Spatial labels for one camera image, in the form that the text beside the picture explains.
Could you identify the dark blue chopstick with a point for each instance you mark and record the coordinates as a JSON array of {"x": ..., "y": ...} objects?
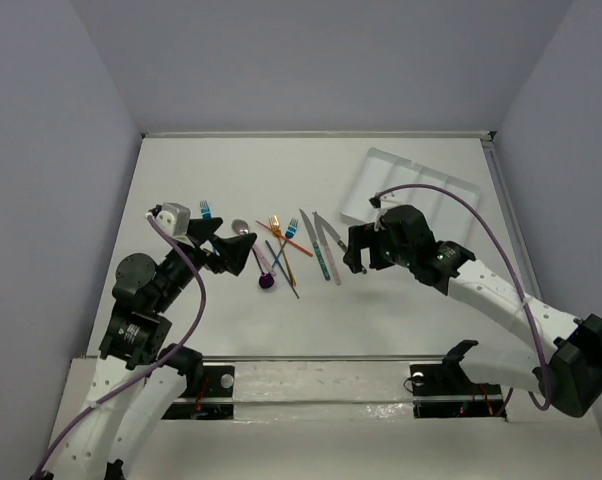
[{"x": 277, "y": 263}]

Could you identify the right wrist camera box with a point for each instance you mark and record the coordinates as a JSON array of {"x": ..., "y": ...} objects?
[{"x": 378, "y": 201}]

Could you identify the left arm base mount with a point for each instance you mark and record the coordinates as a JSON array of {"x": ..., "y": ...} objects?
[{"x": 210, "y": 400}]

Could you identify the purple spoon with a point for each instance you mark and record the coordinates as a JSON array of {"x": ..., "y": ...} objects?
[{"x": 266, "y": 280}]

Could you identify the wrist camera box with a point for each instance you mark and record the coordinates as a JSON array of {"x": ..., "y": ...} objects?
[
  {"x": 378, "y": 201},
  {"x": 172, "y": 218}
]

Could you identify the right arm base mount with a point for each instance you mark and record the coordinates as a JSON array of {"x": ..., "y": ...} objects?
[{"x": 439, "y": 394}]

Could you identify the orange chopstick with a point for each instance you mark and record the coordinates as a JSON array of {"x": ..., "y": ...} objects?
[{"x": 289, "y": 241}]

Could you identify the knife pink handle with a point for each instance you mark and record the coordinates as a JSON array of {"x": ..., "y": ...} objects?
[{"x": 331, "y": 263}]

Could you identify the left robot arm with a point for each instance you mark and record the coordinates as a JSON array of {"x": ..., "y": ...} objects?
[{"x": 137, "y": 374}]

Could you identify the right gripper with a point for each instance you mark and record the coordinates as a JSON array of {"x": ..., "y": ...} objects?
[{"x": 361, "y": 236}]

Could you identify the white divided cutlery tray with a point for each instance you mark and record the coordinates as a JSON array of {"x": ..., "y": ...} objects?
[{"x": 381, "y": 170}]

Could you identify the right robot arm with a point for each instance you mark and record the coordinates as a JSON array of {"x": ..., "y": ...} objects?
[{"x": 564, "y": 363}]

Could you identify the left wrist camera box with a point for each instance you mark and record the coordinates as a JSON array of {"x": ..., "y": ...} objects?
[{"x": 172, "y": 218}]

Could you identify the knife dark handle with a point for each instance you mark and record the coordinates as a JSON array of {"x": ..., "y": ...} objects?
[{"x": 338, "y": 242}]

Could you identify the silver spoon pink handle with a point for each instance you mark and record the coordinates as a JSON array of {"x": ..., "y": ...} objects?
[{"x": 241, "y": 227}]

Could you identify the knife green handle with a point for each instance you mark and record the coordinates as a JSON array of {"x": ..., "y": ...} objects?
[{"x": 314, "y": 241}]

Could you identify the gold fork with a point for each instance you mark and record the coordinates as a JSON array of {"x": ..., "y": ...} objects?
[{"x": 276, "y": 228}]

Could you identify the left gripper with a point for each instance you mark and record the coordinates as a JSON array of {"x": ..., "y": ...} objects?
[{"x": 204, "y": 248}]

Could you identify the blue fork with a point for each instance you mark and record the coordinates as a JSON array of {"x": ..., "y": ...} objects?
[
  {"x": 206, "y": 214},
  {"x": 289, "y": 233}
]

